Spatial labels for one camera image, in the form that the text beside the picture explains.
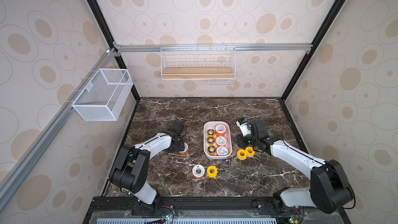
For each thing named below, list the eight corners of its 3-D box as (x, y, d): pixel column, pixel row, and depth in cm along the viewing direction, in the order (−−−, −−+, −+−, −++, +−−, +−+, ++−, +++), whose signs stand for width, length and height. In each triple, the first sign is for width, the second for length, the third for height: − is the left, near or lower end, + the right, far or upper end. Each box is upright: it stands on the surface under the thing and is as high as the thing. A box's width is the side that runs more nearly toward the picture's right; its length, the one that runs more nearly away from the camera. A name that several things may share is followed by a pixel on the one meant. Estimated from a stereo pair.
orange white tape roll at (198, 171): (192, 179, 84) (192, 177, 82) (192, 166, 89) (192, 164, 87) (204, 179, 84) (205, 177, 82) (204, 166, 89) (204, 164, 87)
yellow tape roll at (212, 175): (207, 177, 84) (207, 176, 83) (206, 167, 88) (207, 165, 86) (217, 177, 84) (217, 176, 83) (216, 167, 88) (217, 165, 86)
